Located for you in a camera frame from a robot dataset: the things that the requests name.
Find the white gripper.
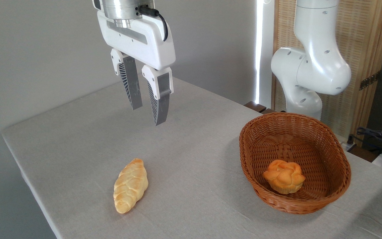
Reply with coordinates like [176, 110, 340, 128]
[97, 11, 176, 126]

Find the long braided bread loaf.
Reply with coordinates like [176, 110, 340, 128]
[113, 158, 149, 214]

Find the round knotted bread roll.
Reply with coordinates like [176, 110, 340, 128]
[262, 160, 306, 195]

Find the brown oval wicker basket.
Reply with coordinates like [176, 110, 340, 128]
[239, 112, 351, 214]

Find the grey tablecloth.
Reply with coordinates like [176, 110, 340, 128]
[1, 75, 382, 239]

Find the dark brown wooden furniture piece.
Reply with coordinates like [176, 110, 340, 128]
[244, 101, 276, 115]

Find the metal screen hinge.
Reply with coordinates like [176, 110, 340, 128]
[359, 72, 380, 91]

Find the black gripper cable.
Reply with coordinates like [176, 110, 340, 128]
[138, 6, 169, 42]

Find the black cable bundle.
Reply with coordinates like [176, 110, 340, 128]
[348, 127, 382, 156]

